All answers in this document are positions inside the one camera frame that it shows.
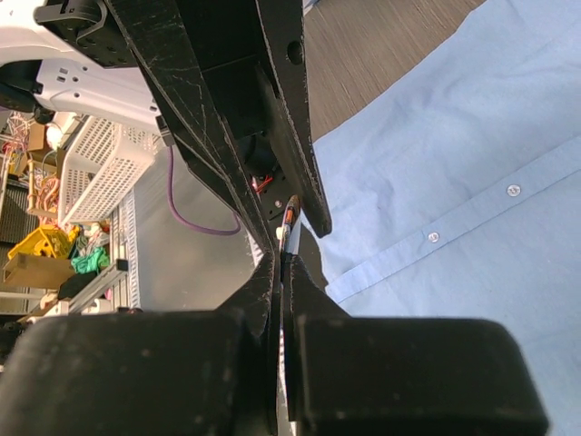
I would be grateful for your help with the white basket outside enclosure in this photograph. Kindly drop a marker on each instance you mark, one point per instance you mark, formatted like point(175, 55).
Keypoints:
point(102, 164)

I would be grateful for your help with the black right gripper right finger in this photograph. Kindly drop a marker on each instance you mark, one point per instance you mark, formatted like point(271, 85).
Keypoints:
point(400, 376)

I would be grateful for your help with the white slotted cable duct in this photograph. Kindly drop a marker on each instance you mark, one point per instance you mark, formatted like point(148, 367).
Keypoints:
point(128, 247)

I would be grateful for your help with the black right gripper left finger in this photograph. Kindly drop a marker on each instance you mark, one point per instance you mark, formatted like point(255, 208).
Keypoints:
point(152, 373)

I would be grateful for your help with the light blue button shirt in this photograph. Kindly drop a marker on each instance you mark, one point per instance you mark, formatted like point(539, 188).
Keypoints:
point(456, 193)

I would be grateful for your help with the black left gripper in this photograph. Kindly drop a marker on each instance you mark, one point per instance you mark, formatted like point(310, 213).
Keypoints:
point(225, 51)

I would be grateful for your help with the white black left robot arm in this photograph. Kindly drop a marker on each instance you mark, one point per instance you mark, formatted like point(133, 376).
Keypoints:
point(70, 57)

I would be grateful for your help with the cardboard box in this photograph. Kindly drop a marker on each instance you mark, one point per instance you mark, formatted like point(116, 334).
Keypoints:
point(37, 272)

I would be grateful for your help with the green cloth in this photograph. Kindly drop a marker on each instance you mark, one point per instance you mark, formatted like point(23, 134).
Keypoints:
point(94, 262)

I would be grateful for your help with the yellow plastic crate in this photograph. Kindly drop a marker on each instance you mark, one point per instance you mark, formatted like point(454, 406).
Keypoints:
point(45, 241)

